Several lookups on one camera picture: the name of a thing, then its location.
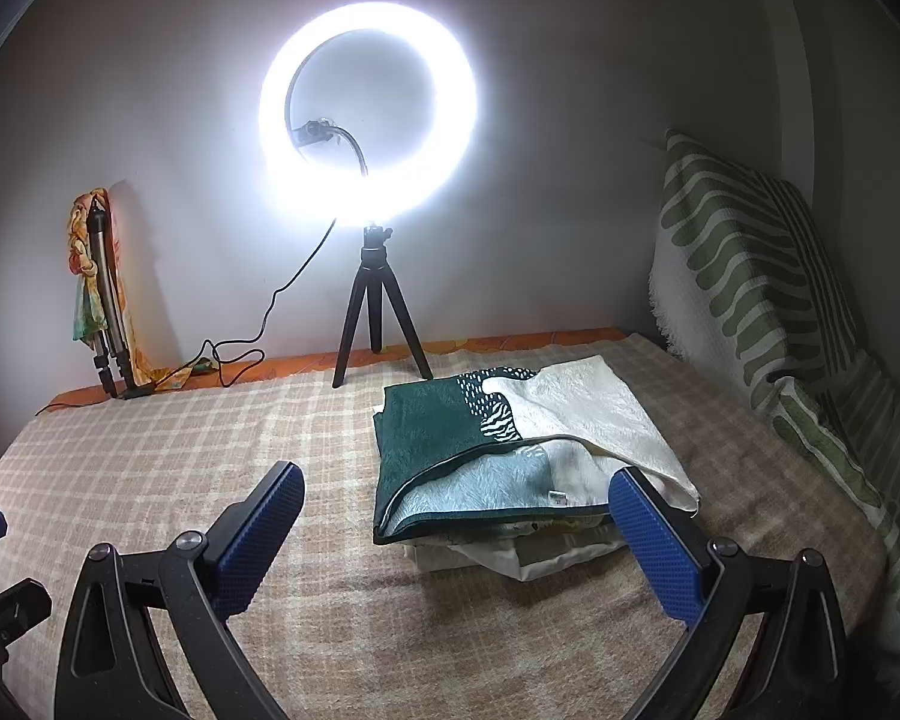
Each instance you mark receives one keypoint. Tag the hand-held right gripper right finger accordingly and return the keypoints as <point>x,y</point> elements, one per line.
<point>652,540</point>

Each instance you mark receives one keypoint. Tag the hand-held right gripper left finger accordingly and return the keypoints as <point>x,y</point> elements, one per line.
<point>262,532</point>

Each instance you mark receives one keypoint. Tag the green and cream cloth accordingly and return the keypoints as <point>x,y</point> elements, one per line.
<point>435,427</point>

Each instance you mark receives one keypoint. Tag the folded cream cloth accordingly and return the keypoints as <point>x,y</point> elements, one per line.
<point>540,559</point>

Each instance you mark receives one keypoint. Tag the beige plaid blanket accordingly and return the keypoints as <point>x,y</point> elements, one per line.
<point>195,427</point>

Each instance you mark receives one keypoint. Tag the flat leaf print pillow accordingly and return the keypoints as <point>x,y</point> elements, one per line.
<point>855,465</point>

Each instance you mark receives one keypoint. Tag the folded metal tripod stand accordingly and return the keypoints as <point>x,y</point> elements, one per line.
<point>99,270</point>

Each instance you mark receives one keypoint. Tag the black mini tripod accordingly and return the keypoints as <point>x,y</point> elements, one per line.
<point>375,270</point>

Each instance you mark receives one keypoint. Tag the white leaf print pillow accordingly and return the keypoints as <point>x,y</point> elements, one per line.
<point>727,262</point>

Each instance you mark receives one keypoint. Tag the yellow green scarf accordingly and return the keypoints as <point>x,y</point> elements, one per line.
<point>81,240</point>

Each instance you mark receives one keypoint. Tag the green striped pillow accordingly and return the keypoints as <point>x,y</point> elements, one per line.
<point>825,270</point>

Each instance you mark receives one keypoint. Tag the gooseneck phone holder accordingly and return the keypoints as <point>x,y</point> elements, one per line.
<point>315,131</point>

